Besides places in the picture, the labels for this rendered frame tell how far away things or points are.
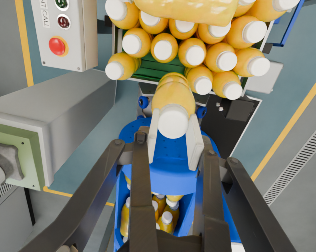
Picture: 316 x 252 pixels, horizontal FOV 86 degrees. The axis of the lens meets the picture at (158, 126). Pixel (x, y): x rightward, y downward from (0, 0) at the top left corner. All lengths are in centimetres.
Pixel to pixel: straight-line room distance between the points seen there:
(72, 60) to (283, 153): 207
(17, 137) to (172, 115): 64
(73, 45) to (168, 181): 37
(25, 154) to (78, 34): 51
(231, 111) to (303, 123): 154
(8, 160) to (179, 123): 71
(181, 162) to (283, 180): 209
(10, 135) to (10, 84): 145
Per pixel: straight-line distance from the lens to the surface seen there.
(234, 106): 57
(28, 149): 77
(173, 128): 21
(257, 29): 43
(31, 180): 91
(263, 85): 74
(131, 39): 41
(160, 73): 61
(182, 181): 39
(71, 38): 46
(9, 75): 217
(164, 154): 42
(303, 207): 294
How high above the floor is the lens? 150
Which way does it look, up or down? 62 degrees down
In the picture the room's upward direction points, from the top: 170 degrees counter-clockwise
